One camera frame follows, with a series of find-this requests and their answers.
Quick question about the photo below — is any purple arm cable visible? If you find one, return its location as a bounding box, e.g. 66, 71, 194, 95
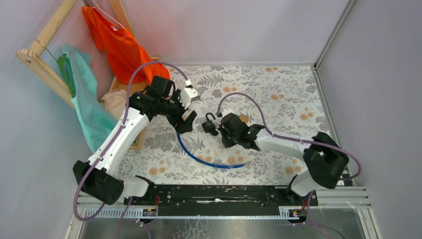
73, 61, 192, 239
215, 92, 362, 239

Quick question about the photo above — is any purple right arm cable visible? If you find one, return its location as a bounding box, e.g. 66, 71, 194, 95
215, 92, 362, 239

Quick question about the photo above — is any wooden clothes rack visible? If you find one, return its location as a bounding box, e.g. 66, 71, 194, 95
15, 0, 164, 151

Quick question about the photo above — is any brass padlock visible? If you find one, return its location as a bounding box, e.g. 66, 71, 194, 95
239, 115, 249, 123

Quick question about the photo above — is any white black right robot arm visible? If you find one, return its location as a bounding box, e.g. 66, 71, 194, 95
219, 113, 349, 205

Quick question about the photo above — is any blue cable lock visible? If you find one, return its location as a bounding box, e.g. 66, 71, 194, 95
177, 134, 247, 170

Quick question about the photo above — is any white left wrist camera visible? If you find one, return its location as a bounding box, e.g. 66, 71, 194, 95
180, 87, 201, 109

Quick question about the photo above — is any grey aluminium frame rail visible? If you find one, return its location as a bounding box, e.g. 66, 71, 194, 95
313, 0, 383, 239

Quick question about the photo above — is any teal cloth garment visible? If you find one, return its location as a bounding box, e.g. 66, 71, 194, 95
62, 45, 117, 152

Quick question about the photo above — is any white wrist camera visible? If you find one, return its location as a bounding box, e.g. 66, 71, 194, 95
180, 87, 201, 109
221, 108, 233, 118

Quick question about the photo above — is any beige crumpled cloth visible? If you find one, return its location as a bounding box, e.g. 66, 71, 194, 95
100, 89, 127, 120

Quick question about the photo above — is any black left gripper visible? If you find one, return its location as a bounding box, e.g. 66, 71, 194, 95
159, 90, 196, 133

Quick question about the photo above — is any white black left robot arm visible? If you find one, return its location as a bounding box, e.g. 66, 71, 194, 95
73, 76, 201, 205

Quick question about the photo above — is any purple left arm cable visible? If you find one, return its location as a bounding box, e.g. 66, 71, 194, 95
73, 61, 192, 239

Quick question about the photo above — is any orange t-shirt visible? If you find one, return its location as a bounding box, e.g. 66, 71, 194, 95
82, 6, 152, 85

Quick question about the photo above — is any black padlock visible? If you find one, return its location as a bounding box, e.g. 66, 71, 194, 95
202, 113, 218, 136

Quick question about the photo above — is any green clothes hanger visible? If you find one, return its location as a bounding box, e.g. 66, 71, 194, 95
57, 54, 76, 98

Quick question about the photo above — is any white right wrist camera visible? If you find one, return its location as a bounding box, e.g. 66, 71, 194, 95
221, 108, 233, 118

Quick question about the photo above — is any pink clothes hanger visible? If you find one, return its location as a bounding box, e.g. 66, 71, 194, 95
93, 0, 124, 28

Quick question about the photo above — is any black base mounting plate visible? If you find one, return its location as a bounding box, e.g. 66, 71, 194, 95
130, 184, 318, 217

